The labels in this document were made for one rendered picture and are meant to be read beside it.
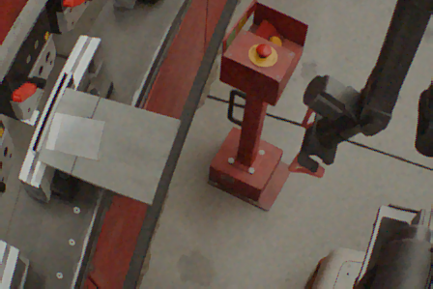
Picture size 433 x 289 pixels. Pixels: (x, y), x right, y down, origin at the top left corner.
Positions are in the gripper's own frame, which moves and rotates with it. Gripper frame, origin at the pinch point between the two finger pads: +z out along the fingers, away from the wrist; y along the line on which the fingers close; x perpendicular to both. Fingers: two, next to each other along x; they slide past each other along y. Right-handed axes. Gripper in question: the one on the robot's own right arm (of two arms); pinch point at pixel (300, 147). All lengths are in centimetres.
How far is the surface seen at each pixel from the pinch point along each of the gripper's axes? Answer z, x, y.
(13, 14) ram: -17, -60, 16
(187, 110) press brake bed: 103, 7, -53
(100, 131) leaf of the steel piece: 16.0, -32.9, 9.8
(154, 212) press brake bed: 102, 9, -11
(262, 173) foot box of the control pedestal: 81, 33, -34
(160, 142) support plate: 10.7, -21.9, 7.6
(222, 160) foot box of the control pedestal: 88, 21, -34
